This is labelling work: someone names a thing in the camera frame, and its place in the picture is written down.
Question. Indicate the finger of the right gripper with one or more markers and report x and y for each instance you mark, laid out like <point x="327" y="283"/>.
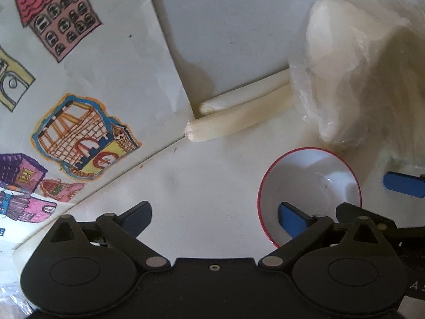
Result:
<point x="348" y="213"/>
<point x="405" y="184"/>

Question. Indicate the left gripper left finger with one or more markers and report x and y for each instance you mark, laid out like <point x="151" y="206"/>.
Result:
<point x="121" y="232"/>

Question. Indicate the colourful houses drawing paper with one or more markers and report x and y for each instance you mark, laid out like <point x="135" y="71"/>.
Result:
<point x="88" y="91"/>

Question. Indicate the white wrapped stick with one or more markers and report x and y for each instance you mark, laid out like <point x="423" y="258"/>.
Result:
<point x="245" y="94"/>
<point x="235" y="119"/>

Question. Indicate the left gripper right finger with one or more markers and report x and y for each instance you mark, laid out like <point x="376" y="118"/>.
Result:
<point x="305" y="232"/>

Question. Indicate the plastic bag of buns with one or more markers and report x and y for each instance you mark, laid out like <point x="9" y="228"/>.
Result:
<point x="359" y="74"/>

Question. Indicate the front white wrapped stick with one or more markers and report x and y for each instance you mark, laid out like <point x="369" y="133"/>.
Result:
<point x="235" y="119"/>

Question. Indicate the rear white wrapped stick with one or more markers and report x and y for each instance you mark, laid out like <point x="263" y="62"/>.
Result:
<point x="245" y="94"/>

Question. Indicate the white bowl with speck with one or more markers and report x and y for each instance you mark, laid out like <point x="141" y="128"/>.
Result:
<point x="313" y="180"/>

